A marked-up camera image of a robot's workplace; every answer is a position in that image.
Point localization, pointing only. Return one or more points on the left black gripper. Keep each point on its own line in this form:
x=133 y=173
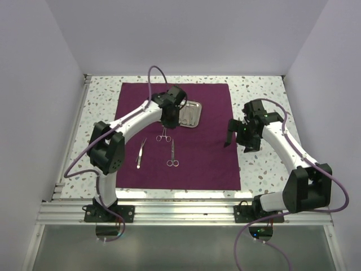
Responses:
x=172 y=124

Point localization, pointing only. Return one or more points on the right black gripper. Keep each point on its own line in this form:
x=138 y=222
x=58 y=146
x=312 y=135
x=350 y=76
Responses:
x=233 y=127

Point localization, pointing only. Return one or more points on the steel forceps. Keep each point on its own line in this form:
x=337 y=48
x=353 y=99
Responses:
x=163 y=136

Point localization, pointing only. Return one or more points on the purple cloth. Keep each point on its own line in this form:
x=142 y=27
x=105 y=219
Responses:
x=204 y=164

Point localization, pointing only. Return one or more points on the steel scissors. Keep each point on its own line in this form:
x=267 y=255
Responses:
x=172 y=162

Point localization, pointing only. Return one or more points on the steel tweezers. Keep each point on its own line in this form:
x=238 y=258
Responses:
x=139 y=158

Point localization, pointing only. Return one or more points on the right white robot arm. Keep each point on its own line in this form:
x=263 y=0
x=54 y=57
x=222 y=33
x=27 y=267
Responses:
x=307 y=187

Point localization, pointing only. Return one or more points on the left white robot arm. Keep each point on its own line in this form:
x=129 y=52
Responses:
x=106 y=149

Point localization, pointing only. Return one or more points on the steel instrument tray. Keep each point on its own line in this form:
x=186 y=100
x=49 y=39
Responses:
x=197 y=114

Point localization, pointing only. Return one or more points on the steel clamp in tray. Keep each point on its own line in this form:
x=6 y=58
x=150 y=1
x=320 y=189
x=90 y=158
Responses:
x=189 y=111

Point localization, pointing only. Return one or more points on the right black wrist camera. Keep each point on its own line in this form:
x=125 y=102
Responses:
x=254 y=108

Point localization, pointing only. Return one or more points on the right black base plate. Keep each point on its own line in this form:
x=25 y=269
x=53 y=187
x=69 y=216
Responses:
x=246 y=211

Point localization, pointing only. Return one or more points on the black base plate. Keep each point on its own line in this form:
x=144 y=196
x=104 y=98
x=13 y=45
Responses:
x=98 y=214
x=246 y=211

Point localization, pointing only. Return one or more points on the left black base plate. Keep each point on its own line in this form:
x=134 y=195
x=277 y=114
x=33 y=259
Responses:
x=98 y=214

